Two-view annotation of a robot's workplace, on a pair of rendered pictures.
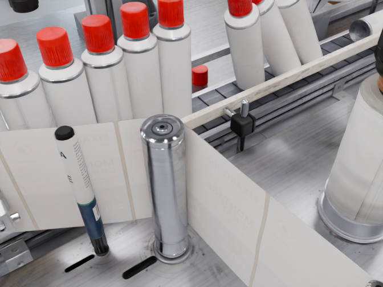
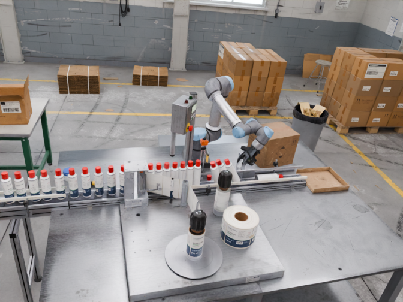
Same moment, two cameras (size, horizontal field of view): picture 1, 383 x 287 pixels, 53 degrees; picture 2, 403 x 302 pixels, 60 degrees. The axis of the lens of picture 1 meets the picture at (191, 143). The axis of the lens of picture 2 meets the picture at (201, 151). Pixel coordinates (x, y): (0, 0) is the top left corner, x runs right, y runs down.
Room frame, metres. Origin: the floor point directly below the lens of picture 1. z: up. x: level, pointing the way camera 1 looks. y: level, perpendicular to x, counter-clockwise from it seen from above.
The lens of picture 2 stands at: (-1.40, -0.50, 2.29)
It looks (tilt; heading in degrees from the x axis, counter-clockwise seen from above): 30 degrees down; 15
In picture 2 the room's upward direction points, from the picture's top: 6 degrees clockwise
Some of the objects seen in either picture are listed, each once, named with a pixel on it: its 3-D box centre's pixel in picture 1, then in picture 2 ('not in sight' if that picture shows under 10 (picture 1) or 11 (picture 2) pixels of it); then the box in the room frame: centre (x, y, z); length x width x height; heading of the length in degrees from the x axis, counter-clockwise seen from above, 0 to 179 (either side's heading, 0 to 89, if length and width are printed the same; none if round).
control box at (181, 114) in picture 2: not in sight; (183, 114); (0.49, 0.15, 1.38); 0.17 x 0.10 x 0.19; 179
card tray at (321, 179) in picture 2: not in sight; (322, 179); (1.03, -0.81, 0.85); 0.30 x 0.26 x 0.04; 124
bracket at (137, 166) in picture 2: not in sight; (135, 166); (0.16, 0.31, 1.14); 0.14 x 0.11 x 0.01; 124
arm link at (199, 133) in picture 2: not in sight; (198, 138); (0.85, 0.14, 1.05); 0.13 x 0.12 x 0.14; 149
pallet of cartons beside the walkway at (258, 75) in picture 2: not in sight; (246, 76); (4.42, 0.43, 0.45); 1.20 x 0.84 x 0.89; 29
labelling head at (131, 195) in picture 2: not in sight; (135, 183); (0.17, 0.32, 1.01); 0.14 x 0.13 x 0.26; 124
